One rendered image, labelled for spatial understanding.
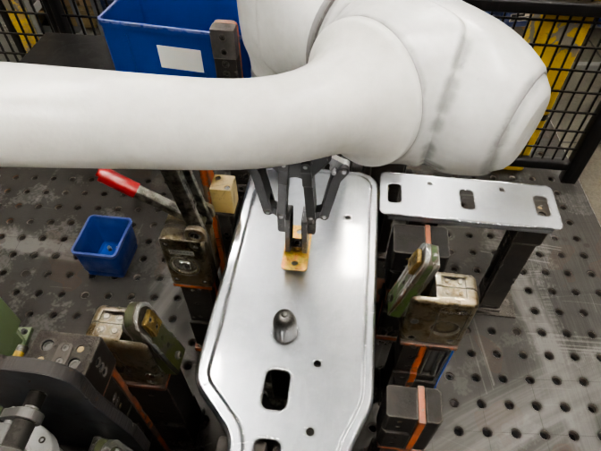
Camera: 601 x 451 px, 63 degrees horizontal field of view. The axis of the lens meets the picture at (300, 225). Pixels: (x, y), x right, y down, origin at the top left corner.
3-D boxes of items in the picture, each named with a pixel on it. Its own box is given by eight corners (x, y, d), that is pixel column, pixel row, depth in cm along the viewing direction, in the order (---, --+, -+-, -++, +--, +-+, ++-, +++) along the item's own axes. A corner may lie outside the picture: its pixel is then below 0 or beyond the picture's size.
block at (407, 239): (422, 351, 96) (457, 267, 74) (365, 344, 96) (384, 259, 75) (420, 309, 102) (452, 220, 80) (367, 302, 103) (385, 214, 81)
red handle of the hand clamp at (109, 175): (204, 231, 68) (92, 177, 62) (198, 238, 69) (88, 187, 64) (211, 208, 70) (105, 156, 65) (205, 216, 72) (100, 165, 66)
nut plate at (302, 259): (307, 271, 69) (307, 267, 68) (280, 268, 69) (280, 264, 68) (313, 227, 74) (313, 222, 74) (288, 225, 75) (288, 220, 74)
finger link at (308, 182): (301, 141, 59) (313, 141, 59) (308, 204, 67) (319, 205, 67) (297, 164, 56) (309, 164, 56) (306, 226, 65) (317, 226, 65)
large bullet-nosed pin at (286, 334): (295, 350, 65) (294, 326, 60) (272, 347, 65) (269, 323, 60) (298, 328, 67) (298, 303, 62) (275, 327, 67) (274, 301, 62)
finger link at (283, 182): (291, 163, 56) (278, 161, 56) (283, 225, 65) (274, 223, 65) (295, 140, 59) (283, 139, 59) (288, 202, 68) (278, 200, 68)
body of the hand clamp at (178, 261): (229, 354, 95) (201, 242, 68) (195, 351, 95) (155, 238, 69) (235, 327, 99) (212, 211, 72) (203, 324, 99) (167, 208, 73)
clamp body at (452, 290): (437, 419, 87) (496, 322, 61) (371, 411, 88) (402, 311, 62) (435, 370, 93) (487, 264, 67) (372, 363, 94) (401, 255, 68)
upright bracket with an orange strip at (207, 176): (233, 302, 103) (194, 105, 65) (227, 302, 103) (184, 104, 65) (236, 291, 104) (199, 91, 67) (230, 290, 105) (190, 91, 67)
